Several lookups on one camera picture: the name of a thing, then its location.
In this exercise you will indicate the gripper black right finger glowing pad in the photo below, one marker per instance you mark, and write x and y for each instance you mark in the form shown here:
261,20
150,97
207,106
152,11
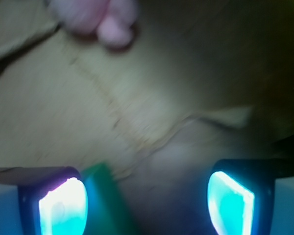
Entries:
239,197

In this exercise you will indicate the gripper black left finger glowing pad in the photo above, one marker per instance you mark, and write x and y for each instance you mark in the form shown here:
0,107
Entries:
53,201

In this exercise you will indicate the green rectangular block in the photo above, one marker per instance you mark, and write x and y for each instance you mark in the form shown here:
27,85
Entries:
108,213

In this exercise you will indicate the brown paper bag tray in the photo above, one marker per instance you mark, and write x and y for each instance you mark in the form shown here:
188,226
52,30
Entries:
70,101

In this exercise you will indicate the pink plush bunny toy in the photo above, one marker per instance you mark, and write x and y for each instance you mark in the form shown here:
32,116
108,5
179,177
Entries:
110,21

